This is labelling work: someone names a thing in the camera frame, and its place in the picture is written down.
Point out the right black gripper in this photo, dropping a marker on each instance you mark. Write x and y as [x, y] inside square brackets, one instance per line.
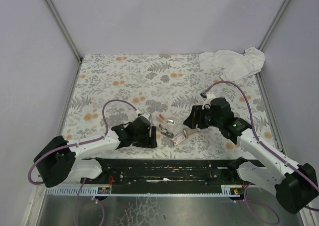
[196, 116]

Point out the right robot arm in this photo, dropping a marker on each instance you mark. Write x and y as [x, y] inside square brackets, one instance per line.
[293, 185]

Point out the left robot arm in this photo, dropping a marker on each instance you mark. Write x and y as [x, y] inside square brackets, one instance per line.
[65, 161]

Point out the white crumpled cloth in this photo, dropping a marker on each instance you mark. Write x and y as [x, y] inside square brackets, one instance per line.
[234, 66]

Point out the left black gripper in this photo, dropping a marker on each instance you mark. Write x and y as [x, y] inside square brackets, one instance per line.
[152, 137]

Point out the floral patterned table mat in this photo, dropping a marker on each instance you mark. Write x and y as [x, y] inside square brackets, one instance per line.
[110, 87]

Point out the white cable duct strip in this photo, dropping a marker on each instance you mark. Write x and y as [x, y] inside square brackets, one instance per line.
[159, 189]

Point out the red white staple box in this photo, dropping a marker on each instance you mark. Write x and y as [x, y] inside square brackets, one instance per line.
[178, 139]

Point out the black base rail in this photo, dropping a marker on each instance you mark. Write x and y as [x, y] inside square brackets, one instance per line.
[123, 171]

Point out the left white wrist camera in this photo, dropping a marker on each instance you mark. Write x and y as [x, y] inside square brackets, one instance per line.
[148, 116]

